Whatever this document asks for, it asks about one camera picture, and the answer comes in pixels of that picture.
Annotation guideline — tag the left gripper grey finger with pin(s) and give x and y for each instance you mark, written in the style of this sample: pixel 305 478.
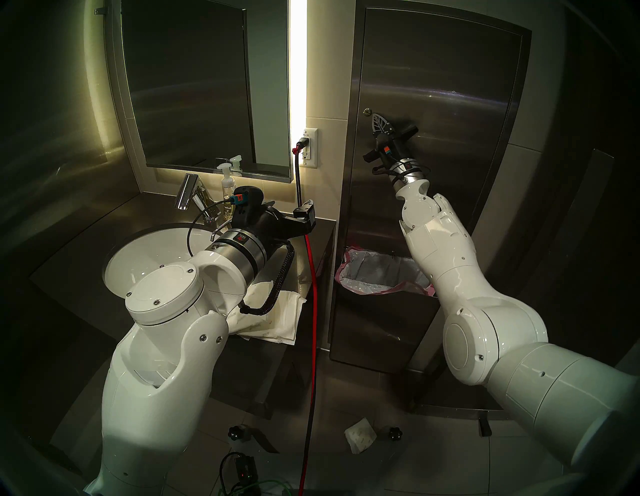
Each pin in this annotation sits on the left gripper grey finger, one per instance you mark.
pixel 306 215

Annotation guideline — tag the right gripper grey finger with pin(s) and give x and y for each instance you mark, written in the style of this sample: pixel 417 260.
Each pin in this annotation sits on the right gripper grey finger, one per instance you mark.
pixel 388 122
pixel 380 127

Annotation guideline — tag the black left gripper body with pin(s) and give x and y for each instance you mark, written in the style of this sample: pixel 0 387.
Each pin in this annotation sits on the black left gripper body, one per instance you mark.
pixel 275 225

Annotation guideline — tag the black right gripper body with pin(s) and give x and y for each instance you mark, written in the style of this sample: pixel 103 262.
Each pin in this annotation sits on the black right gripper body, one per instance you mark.
pixel 411 131

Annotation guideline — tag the stainless dispenser door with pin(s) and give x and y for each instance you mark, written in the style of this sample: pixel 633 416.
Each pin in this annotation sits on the stainless dispenser door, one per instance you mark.
pixel 450 75

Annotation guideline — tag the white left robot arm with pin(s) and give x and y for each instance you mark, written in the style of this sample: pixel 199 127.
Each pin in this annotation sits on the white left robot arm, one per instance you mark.
pixel 165 400

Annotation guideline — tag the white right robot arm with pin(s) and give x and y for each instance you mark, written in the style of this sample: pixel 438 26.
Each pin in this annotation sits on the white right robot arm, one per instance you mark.
pixel 500 320

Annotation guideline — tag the white paper towel pile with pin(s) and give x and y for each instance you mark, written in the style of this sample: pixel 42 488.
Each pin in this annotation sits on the white paper towel pile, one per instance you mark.
pixel 285 315

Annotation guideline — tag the crumpled white paper towel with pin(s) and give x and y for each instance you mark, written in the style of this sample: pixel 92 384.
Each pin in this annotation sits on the crumpled white paper towel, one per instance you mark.
pixel 360 436

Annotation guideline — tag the small chrome soap spout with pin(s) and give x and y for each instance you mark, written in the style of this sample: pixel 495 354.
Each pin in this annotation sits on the small chrome soap spout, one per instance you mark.
pixel 220 233

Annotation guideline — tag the yellow soap pump bottle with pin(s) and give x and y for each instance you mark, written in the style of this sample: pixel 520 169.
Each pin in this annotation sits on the yellow soap pump bottle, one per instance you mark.
pixel 227 187

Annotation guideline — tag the stainless steel cabinet panel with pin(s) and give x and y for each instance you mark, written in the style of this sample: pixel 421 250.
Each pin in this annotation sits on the stainless steel cabinet panel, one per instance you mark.
pixel 357 60

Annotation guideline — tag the clear pink-edged trash bag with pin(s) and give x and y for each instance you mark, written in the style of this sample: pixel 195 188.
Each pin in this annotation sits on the clear pink-edged trash bag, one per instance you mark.
pixel 365 272

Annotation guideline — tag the chrome sink faucet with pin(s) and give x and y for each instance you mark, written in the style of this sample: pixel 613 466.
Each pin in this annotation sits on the chrome sink faucet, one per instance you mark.
pixel 187 192

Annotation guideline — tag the vertical white light strip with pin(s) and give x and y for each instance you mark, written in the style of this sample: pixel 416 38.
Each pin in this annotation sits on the vertical white light strip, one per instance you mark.
pixel 298 60

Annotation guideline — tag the stainless waste bin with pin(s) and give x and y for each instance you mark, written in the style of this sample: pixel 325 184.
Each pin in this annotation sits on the stainless waste bin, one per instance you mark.
pixel 380 330

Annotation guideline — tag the white round sink basin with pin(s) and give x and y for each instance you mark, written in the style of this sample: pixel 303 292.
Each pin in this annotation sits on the white round sink basin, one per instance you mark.
pixel 140 255

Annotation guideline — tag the black star knob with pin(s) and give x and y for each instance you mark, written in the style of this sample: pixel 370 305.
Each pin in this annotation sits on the black star knob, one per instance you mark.
pixel 395 433
pixel 234 432

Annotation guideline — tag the black power box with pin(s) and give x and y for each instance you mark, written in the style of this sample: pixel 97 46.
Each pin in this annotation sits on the black power box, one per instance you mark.
pixel 245 472

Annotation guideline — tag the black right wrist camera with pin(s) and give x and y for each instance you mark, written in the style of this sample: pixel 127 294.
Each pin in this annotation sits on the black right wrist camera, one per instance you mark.
pixel 387 142

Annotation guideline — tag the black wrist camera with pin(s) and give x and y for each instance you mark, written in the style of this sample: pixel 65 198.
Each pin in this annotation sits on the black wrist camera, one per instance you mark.
pixel 387 142
pixel 250 200

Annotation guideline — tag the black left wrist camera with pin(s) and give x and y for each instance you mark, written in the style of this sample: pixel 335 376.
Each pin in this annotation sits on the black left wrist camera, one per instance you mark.
pixel 250 200

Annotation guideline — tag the white wall power outlet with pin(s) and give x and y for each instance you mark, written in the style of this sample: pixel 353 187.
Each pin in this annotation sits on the white wall power outlet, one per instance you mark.
pixel 311 150

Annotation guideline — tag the framed wall mirror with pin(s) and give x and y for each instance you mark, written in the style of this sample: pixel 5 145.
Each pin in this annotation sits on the framed wall mirror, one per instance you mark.
pixel 190 90

